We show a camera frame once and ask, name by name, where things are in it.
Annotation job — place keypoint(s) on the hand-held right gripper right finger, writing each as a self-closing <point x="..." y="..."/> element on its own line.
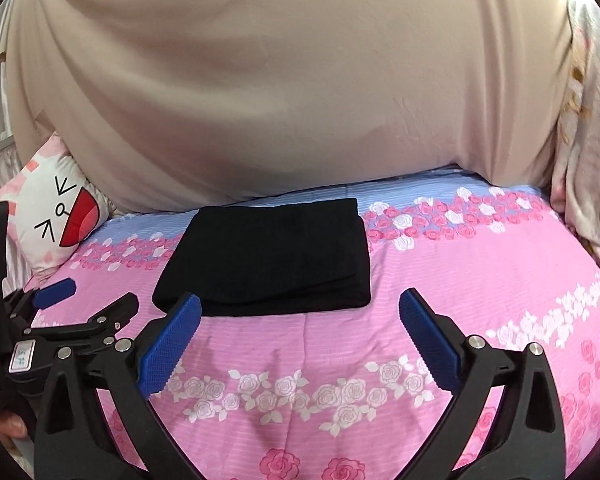
<point x="430" y="340"/>

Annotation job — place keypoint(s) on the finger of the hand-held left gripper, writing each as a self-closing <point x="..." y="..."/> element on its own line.
<point x="55" y="291"/>
<point x="115" y="307"/>

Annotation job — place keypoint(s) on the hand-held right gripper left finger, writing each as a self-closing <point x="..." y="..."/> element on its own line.
<point x="172" y="345"/>

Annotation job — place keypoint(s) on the black pants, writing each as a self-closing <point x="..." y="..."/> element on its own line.
<point x="265" y="255"/>

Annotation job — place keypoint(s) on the person's left hand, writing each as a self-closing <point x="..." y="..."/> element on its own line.
<point x="10" y="425"/>

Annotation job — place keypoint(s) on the white cartoon face pillow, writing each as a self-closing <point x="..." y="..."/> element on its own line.
<point x="55" y="205"/>

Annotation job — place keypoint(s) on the pink floral bedsheet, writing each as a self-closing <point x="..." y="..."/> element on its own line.
<point x="330" y="350"/>

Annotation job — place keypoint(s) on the plush floral blanket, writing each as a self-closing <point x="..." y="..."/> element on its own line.
<point x="590" y="160"/>

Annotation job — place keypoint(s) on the beige quilt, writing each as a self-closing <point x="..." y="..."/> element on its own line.
<point x="280" y="85"/>

